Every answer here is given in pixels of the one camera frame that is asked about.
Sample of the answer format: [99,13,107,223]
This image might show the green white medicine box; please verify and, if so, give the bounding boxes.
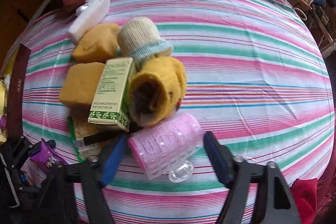
[88,57,135,132]

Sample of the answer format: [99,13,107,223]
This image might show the packaged scouring pad green edge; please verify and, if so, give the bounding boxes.
[67,115,127,163]

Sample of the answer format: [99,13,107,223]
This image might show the pink plastic hair roller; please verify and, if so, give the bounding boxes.
[127,113,205,183]

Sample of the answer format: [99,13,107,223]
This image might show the purple snack packet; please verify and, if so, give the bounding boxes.
[30,139,68,174]

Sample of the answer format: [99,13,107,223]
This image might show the yellow sponge block large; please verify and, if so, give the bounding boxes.
[59,62,105,109]

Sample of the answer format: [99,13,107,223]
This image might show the yellow sock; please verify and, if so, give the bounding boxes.
[129,56,187,127]

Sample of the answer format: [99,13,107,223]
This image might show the cream knitted sock roll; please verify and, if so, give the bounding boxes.
[117,17,173,63]

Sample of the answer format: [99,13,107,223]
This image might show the white foam sponge block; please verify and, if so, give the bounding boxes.
[68,0,110,46]

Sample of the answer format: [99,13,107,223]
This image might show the red blanket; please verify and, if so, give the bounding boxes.
[290,178,318,224]

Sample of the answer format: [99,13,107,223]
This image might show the striped bed sheet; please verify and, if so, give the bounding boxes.
[17,0,335,223]

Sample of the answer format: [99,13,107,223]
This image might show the yellow sponge small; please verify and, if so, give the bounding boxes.
[72,23,120,64]

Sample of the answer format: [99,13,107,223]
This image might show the gold box maroon rim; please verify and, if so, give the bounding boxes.
[1,44,31,144]

